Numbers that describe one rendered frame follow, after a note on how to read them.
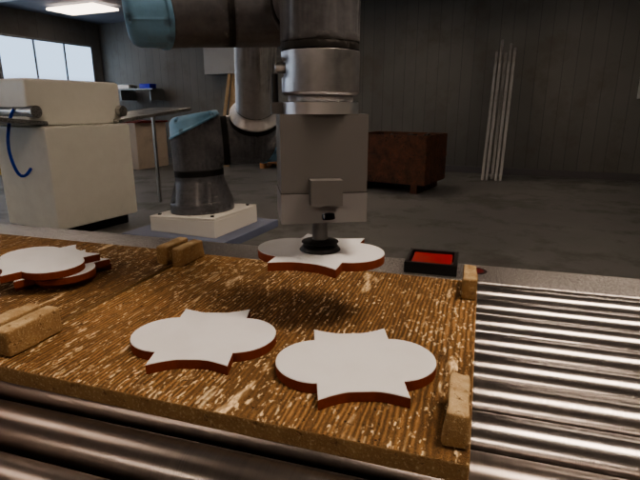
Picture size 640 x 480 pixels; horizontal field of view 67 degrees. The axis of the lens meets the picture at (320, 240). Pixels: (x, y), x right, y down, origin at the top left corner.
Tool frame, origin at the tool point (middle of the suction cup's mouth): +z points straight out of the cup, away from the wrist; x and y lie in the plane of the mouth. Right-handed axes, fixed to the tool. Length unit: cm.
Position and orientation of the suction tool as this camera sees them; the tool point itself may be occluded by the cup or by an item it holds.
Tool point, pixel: (319, 259)
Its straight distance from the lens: 51.7
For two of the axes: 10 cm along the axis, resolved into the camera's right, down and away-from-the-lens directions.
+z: 0.0, 9.6, 2.6
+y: 9.9, -0.4, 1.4
